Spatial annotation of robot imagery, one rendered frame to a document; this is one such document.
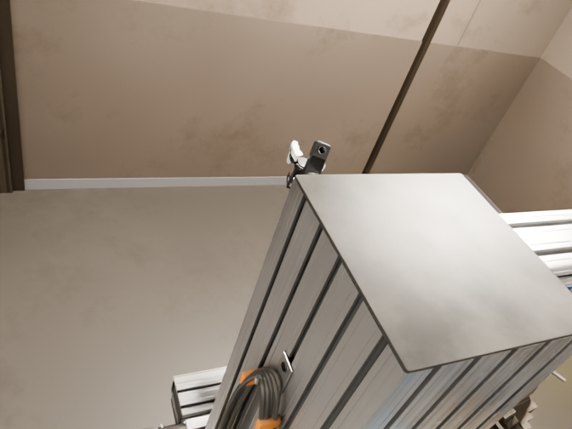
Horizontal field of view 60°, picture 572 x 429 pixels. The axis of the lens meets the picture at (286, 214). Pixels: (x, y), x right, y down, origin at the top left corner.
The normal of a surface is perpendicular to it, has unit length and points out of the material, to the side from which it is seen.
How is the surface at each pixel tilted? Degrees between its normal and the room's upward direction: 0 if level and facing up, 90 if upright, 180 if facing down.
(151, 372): 0
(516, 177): 90
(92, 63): 90
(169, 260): 0
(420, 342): 0
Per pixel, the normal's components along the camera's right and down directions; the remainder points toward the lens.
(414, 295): 0.27, -0.73
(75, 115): 0.35, 0.68
